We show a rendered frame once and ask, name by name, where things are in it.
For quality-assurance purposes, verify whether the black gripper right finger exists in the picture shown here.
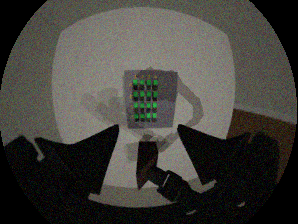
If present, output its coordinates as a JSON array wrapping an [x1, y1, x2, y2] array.
[[177, 124, 251, 185]]

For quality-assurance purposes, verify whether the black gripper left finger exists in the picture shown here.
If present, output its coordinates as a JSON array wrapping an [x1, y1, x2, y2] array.
[[33, 124, 120, 194]]

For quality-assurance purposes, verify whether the grey switch panel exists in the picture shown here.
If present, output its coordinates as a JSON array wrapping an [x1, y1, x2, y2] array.
[[124, 69, 178, 128]]

